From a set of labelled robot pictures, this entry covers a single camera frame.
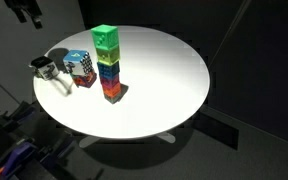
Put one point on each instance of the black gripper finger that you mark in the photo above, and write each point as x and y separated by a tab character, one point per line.
21	16
37	20

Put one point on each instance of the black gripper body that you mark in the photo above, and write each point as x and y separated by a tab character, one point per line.
20	5

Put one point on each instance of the black and white letter block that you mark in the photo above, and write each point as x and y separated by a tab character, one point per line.
44	69

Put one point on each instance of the orange plush block number six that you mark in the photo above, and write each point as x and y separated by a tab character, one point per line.
85	81

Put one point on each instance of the lime green plush block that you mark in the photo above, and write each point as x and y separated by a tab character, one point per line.
108	56

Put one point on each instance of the dark blue dotted plush block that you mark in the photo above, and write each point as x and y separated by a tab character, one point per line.
108	69

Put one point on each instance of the purple plush block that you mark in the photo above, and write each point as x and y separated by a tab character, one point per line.
110	81

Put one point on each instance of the plain orange plush block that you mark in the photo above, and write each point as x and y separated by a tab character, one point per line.
112	90

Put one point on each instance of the grey plush block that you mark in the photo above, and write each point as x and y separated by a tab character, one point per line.
113	99

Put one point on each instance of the black perforated mounting board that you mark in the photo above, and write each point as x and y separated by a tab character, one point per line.
50	156

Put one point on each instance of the black floor box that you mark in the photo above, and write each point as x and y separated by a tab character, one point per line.
219	130

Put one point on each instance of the white table pedestal base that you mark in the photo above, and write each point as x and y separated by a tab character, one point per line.
89	141

